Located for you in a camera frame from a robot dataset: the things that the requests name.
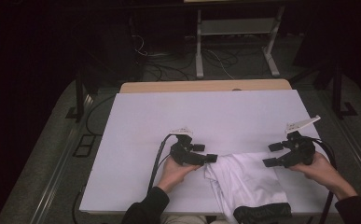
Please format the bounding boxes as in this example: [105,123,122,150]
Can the person's left hand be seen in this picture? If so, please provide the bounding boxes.
[157,154,201,194]

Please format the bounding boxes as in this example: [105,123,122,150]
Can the white floor cable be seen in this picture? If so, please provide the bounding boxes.
[204,48,236,80]

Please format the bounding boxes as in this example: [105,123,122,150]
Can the white metal stand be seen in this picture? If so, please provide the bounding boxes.
[195,5,286,79]

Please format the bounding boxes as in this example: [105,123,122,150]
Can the long black floor cable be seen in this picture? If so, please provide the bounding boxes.
[72,94,118,224]

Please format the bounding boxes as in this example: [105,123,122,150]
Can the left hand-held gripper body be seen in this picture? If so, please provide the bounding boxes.
[169,126,208,167]

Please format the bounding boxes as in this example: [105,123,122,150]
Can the black metal stand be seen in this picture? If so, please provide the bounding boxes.
[65,69,100,123]
[330,60,358,119]

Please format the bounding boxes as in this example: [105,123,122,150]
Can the right hand-held gripper black cable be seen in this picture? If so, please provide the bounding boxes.
[307,135,338,224]

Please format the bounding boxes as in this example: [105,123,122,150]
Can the person's right hand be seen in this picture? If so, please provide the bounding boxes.
[288,151,358,201]

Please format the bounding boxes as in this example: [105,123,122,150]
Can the white board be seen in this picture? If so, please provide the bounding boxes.
[78,89,344,217]

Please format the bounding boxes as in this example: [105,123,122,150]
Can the wooden table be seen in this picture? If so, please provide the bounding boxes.
[119,78,293,94]

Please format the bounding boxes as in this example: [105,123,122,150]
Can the metal floor rail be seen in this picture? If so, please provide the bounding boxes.
[330,115,361,195]
[28,92,95,224]

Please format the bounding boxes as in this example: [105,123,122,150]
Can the hand-held gripper black cable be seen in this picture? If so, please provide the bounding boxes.
[307,135,338,224]
[147,133,178,191]

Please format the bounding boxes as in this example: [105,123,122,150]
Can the white pants with black waistband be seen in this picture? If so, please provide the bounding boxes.
[204,151,293,224]

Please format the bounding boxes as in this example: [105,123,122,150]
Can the black floor outlet frame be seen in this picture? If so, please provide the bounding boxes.
[72,133,104,159]

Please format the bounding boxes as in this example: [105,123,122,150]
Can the dark cabinet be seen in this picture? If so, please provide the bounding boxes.
[83,13,146,82]

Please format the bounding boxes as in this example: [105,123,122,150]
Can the left hand-held gripper black cable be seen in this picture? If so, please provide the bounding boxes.
[147,133,178,191]

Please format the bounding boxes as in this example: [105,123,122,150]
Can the black floor cable bundle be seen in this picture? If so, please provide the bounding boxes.
[131,34,199,82]

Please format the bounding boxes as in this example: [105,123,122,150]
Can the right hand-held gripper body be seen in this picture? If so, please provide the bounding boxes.
[281,115,322,169]

